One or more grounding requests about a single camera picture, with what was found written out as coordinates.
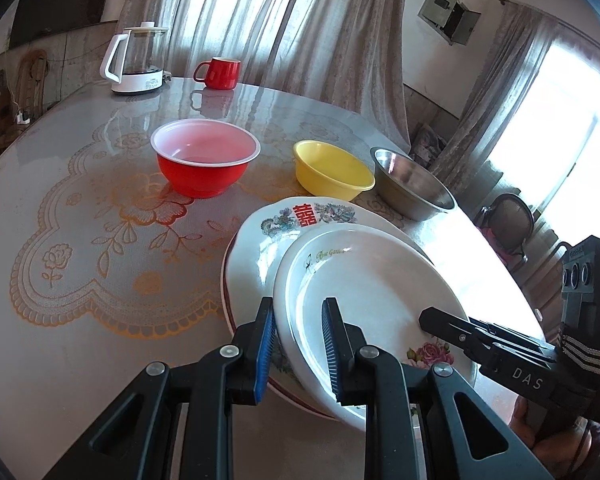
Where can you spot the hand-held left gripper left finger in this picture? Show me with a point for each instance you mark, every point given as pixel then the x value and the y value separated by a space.
pixel 264 350

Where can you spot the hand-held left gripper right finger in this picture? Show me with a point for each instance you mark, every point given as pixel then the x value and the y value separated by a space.
pixel 332 355

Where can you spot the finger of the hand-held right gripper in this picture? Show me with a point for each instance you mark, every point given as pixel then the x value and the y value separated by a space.
pixel 445 327
pixel 510 335

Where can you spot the white plate with purple floral rim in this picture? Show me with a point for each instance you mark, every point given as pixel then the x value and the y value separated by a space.
pixel 305 405

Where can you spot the white plate with rose print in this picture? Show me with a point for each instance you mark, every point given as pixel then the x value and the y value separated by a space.
pixel 380 290

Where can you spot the white plate with red blue print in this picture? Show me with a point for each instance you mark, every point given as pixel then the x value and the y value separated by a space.
pixel 260 255

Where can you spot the stainless steel bowl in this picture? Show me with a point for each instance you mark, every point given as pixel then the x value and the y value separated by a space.
pixel 410 185

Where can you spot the yellow plastic bowl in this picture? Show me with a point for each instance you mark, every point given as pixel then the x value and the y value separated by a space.
pixel 330 170

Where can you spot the person's right hand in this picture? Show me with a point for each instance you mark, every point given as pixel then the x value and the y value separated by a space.
pixel 570 455

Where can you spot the pink cloth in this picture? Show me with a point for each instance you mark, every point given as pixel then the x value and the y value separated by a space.
pixel 490 235

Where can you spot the round-back dark chair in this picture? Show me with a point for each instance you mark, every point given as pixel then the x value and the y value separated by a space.
pixel 510 220

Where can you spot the bright window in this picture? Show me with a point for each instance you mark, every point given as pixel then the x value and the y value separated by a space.
pixel 570 150

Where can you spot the patterned cushion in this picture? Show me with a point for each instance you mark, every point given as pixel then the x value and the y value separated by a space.
pixel 427 142

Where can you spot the red plastic bowl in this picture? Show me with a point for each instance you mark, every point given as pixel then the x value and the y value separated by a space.
pixel 200 170

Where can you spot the narrow grey lace curtain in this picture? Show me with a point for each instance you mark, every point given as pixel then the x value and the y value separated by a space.
pixel 500 95

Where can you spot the red mug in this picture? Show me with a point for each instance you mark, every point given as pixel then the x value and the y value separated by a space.
pixel 222 74

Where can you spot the curtain rod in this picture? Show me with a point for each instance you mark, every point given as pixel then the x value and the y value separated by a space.
pixel 507 1

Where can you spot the white glass electric kettle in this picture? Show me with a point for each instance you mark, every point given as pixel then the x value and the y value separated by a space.
pixel 140 60

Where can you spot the wide grey lace curtain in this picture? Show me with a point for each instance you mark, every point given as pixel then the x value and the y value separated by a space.
pixel 280 30

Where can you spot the white power strip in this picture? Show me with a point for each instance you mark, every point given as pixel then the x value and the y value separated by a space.
pixel 23 118

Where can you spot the brown wooden chair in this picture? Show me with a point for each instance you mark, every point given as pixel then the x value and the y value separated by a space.
pixel 32 75

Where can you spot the wall electrical box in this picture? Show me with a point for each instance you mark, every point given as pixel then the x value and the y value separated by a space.
pixel 442 7

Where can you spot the black wall television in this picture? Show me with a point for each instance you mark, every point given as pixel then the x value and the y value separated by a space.
pixel 60 5

